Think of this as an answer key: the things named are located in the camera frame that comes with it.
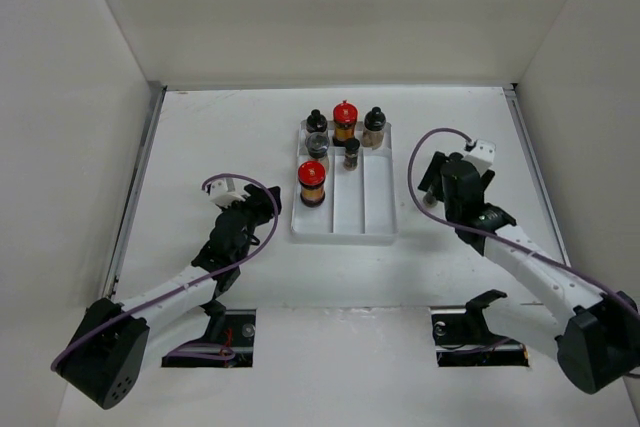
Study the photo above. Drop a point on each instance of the right metal table rail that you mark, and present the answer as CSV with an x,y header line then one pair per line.
x,y
544,201

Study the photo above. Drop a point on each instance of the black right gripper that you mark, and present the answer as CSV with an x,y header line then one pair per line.
x,y
433,170

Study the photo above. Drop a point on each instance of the black knob pepper grinder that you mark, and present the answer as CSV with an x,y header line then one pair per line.
x,y
373,128

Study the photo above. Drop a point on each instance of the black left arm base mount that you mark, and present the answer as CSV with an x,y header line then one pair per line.
x,y
216,340

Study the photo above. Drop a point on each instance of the white divided organizer tray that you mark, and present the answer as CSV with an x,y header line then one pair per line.
x,y
359,206

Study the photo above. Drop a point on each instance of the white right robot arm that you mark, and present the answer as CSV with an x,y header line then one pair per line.
x,y
591,331

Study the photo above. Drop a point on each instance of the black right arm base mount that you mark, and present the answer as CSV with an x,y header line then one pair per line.
x,y
464,330

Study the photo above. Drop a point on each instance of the red cap sauce jar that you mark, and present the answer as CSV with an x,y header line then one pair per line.
x,y
311,178

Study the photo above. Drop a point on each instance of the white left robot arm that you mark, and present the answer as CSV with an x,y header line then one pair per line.
x,y
105,355

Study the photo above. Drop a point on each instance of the small dark spice bottle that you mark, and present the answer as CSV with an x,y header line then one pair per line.
x,y
429,199

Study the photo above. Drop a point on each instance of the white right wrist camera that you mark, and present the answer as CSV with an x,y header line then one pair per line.
x,y
481,154

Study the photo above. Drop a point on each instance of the clear lid salt grinder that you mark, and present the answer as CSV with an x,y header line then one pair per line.
x,y
317,145

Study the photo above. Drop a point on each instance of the black knob salt grinder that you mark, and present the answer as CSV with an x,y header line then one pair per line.
x,y
315,122

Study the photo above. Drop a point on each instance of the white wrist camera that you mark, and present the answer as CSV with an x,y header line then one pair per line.
x,y
223,188
481,154

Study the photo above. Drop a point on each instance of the small black cap spice bottle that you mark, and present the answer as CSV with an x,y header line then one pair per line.
x,y
352,147

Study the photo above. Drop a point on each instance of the left metal table rail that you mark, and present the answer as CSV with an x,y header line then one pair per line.
x,y
115,262

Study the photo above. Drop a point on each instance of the red cap sauce bottle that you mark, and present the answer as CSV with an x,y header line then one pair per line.
x,y
345,117

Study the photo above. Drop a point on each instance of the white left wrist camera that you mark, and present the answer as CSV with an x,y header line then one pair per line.
x,y
223,188

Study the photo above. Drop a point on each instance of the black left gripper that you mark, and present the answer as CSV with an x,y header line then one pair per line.
x,y
261,204

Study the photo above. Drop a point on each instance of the metal table rail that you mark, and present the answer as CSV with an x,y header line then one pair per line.
x,y
115,262
544,201

